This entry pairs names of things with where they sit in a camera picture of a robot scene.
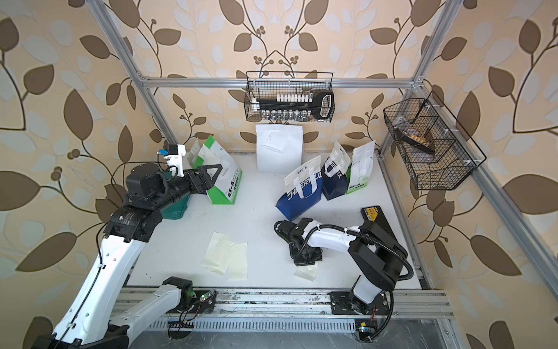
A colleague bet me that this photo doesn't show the green white cool tea bag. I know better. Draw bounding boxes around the green white cool tea bag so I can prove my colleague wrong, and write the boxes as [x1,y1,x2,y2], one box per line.
[196,136,243,204]

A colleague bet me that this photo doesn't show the blue takeaway bag white handles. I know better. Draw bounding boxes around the blue takeaway bag white handles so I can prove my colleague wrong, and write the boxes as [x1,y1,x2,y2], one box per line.
[276,155,323,221]

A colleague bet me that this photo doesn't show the small dark navy bag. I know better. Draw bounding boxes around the small dark navy bag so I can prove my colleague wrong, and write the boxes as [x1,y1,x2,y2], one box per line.
[187,139,203,169]

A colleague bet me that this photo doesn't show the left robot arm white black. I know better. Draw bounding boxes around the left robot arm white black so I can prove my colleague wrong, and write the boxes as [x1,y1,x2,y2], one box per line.
[32,164,222,348]

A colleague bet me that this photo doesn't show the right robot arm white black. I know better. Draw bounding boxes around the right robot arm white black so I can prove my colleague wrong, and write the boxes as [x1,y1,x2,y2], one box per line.
[274,218,414,306]

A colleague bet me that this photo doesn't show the green plastic tool case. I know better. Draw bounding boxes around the green plastic tool case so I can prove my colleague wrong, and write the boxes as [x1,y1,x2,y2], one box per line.
[161,195,190,220]

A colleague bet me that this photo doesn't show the black yellow-labelled device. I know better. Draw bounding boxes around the black yellow-labelled device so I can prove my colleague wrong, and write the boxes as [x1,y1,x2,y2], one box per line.
[360,205,397,241]

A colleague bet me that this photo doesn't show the white flat bag back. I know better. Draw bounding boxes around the white flat bag back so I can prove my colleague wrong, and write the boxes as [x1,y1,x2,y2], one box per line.
[256,124,304,175]

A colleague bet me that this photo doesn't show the dark navy bag right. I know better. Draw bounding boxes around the dark navy bag right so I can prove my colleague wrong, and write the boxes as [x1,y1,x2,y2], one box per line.
[321,142,352,201]

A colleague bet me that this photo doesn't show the white green bag right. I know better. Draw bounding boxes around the white green bag right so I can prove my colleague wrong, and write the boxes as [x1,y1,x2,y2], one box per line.
[347,141,376,194]

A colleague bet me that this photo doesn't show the black socket set holder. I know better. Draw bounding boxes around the black socket set holder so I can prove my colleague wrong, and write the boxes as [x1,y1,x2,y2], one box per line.
[251,90,335,121]

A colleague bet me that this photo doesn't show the object in right basket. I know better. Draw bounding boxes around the object in right basket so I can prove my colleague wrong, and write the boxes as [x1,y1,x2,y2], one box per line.
[395,128,435,155]

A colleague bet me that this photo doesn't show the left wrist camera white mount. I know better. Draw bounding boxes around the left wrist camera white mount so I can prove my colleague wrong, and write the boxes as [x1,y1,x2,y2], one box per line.
[158,144,186,177]

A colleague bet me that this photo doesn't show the back wire basket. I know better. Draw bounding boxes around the back wire basket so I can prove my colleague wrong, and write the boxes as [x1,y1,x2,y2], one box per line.
[244,70,335,123]

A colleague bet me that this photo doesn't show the wire basket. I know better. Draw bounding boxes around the wire basket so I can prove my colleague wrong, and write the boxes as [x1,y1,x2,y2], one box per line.
[244,70,335,123]
[383,92,487,190]

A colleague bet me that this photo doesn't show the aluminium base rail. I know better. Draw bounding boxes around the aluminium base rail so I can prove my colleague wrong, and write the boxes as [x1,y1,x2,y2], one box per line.
[92,286,455,320]

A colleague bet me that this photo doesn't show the right wire basket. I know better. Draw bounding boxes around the right wire basket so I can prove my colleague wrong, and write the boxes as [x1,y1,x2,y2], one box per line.
[383,92,487,190]

